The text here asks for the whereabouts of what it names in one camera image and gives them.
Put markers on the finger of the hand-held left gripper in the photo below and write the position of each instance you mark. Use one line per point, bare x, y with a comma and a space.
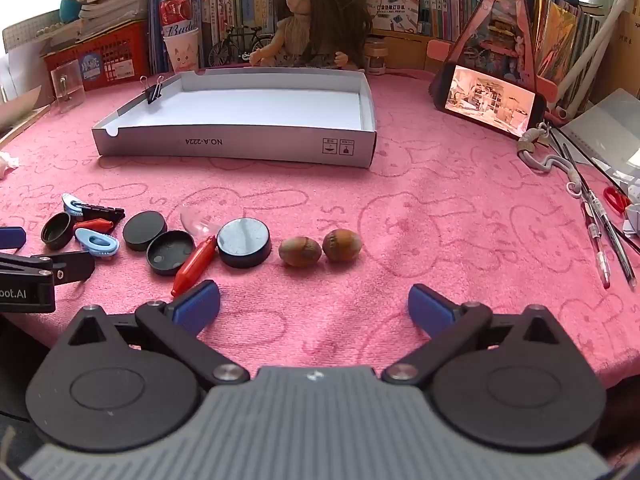
75, 267
12, 237

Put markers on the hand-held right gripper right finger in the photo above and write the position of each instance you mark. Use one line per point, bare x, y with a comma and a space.
430, 307

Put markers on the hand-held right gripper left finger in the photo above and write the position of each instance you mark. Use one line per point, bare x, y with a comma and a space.
195, 307

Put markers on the blue hair clip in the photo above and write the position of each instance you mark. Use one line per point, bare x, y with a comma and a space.
97, 244
72, 205

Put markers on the black deep cap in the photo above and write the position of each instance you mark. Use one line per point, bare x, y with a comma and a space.
56, 232

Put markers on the red plastic tube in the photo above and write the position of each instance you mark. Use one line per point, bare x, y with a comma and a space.
195, 265
92, 224

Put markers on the black shallow rimmed lid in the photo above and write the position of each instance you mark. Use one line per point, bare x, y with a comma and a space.
170, 255

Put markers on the black binder clip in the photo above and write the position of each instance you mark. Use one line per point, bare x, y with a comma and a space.
152, 92
102, 211

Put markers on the black round lid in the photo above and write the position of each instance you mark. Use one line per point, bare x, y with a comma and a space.
144, 230

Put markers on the brown nut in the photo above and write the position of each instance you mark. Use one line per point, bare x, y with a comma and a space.
300, 251
341, 245

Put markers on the white tissue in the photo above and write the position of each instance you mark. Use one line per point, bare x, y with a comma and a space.
7, 165

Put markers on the pink rabbit-print cloth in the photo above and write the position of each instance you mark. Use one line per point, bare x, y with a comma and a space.
400, 210

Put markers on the wooden board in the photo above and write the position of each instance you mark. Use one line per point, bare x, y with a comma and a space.
20, 127

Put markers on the clear glass mug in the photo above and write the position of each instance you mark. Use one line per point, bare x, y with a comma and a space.
67, 87

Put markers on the black pen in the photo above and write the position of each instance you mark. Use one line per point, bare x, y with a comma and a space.
612, 240

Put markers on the grey grid board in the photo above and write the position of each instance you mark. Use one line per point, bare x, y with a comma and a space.
30, 32

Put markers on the red plastic crate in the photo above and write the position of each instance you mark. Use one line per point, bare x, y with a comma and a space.
115, 55

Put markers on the red scissors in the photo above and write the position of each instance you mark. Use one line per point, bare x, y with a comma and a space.
616, 199

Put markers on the smartphone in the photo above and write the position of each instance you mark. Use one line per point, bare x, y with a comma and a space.
490, 97

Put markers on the crumpled white paper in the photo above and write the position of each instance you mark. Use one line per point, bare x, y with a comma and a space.
632, 220

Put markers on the white paper cup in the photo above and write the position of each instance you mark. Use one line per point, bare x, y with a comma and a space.
182, 52

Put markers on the clear plastic clipboard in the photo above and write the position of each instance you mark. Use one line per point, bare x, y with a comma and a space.
610, 130

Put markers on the small jar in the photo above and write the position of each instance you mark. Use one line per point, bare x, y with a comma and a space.
376, 57

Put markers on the wooden drawer box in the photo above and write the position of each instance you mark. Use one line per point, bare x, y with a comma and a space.
410, 52

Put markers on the stack of flat books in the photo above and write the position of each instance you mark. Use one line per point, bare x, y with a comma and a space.
115, 0

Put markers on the miniature black bicycle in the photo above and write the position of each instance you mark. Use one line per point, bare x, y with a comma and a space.
235, 50

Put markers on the red beverage can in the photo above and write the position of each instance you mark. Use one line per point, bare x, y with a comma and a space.
175, 12

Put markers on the pink house-shaped stand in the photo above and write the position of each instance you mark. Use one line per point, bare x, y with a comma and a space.
500, 25

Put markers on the colourful printed carton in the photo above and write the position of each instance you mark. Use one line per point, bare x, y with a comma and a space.
390, 10

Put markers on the row of thin booklets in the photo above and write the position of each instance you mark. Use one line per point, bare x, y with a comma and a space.
565, 35

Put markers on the white plastic pipe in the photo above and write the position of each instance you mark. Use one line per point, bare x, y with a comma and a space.
595, 50

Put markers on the row of upright books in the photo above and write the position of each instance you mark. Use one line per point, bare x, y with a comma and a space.
225, 0

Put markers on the brown-haired doll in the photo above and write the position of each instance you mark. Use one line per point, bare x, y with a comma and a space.
310, 20

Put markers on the brown cardboard box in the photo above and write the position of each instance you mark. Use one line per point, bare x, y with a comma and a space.
625, 50

